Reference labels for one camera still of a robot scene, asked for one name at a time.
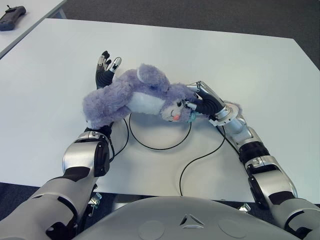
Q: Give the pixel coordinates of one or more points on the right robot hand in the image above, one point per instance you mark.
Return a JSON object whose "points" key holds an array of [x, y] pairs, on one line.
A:
{"points": [[210, 102]]}

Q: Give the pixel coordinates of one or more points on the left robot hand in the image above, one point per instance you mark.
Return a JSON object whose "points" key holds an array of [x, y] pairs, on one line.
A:
{"points": [[102, 77]]}

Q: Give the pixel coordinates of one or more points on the purple plush bunny doll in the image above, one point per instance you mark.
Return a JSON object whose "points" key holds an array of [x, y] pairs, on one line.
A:
{"points": [[115, 100]]}

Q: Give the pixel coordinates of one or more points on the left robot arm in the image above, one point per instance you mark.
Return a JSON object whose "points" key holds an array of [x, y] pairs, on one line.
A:
{"points": [[80, 155]]}

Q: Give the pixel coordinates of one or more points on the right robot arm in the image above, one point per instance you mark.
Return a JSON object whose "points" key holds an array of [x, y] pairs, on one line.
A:
{"points": [[272, 175]]}

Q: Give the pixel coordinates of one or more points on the white plate black rim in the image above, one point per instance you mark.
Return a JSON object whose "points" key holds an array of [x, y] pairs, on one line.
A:
{"points": [[160, 135]]}

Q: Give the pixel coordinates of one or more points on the white side table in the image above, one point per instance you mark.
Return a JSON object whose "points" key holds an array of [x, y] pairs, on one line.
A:
{"points": [[37, 15]]}

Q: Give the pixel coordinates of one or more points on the black handheld remote controller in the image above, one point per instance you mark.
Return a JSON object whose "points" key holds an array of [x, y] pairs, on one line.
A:
{"points": [[12, 18]]}

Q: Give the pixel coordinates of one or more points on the metal table clamp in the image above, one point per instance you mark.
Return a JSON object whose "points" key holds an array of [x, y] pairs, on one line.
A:
{"points": [[95, 200], [245, 207]]}

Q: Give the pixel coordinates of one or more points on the grey robot torso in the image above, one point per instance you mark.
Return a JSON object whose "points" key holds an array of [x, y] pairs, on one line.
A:
{"points": [[187, 225]]}

